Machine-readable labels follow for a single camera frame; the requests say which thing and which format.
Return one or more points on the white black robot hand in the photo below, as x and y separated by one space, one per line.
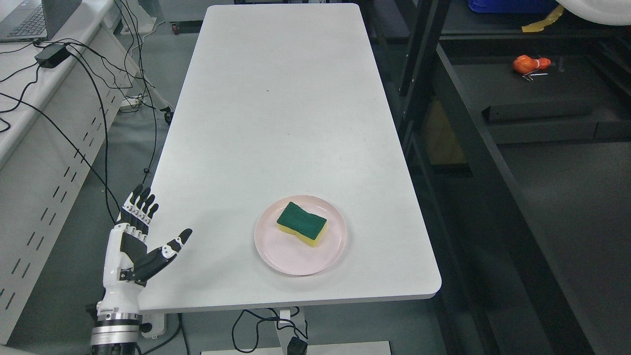
128 263

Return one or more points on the green yellow sponge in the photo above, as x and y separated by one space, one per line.
306 226

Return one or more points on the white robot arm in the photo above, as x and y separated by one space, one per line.
116 333

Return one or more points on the black metal shelf rack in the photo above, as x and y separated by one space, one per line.
524 179

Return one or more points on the white power strip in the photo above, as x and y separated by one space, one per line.
153 325

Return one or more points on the pink round plate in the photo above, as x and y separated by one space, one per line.
286 253

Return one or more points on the white perforated side desk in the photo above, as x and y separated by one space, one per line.
53 125

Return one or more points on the black plug under table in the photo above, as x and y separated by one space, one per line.
296 346

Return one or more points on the white table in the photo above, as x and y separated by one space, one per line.
282 100

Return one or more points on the black power adapter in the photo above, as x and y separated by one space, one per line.
52 55

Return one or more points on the grey laptop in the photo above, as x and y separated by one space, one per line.
36 20

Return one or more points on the blue plastic bin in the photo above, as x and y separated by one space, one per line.
512 6

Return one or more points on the orange toy object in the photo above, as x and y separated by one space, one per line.
524 64

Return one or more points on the yellow tape piece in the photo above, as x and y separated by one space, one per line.
550 19

